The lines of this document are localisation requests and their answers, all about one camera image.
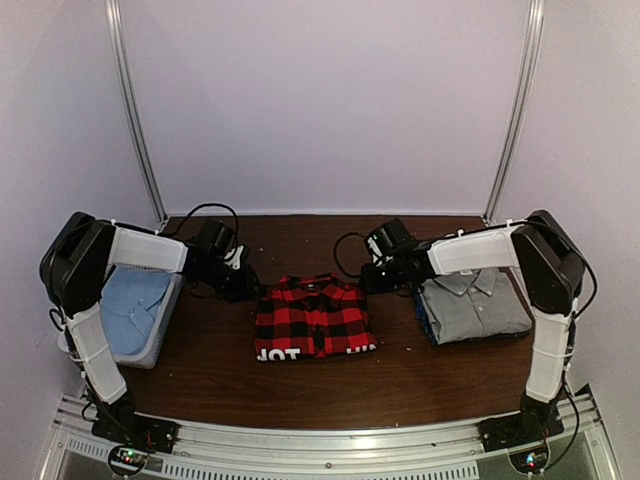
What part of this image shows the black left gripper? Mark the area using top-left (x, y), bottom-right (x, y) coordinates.
top-left (195, 260), bottom-right (266, 304)

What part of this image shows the grey button shirt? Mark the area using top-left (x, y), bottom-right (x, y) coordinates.
top-left (417, 269), bottom-right (532, 346)

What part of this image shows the red black plaid shirt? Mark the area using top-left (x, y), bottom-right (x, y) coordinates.
top-left (254, 273), bottom-right (378, 362)

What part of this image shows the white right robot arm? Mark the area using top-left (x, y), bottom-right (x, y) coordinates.
top-left (358, 210), bottom-right (588, 442)

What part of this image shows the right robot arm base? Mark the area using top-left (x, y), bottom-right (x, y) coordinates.
top-left (478, 393), bottom-right (564, 476)

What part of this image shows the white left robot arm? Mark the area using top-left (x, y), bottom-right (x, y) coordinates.
top-left (40, 212), bottom-right (263, 405)

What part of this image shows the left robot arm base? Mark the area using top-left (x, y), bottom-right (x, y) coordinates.
top-left (91, 394), bottom-right (178, 478)

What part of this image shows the light blue folded shirt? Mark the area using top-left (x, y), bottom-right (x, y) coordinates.
top-left (101, 266), bottom-right (172, 356)

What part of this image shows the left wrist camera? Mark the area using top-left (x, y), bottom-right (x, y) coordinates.
top-left (197, 219), bottom-right (250, 270)

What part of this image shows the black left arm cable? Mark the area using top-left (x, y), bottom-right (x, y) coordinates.
top-left (159, 202), bottom-right (241, 251)

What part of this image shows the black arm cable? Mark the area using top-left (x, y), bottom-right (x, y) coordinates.
top-left (333, 219), bottom-right (599, 466)
top-left (159, 202), bottom-right (241, 251)

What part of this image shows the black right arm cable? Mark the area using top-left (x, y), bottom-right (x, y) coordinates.
top-left (333, 219), bottom-right (599, 466)

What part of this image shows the aluminium front rail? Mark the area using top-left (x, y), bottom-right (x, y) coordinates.
top-left (35, 393), bottom-right (621, 479)

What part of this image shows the aluminium corner post right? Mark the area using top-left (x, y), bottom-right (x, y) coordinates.
top-left (483, 0), bottom-right (545, 224)

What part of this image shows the aluminium corner post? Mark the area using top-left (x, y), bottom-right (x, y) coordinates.
top-left (483, 0), bottom-right (545, 224)
top-left (104, 0), bottom-right (168, 224)

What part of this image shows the aluminium corner post left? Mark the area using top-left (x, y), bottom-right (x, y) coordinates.
top-left (104, 0), bottom-right (168, 224)

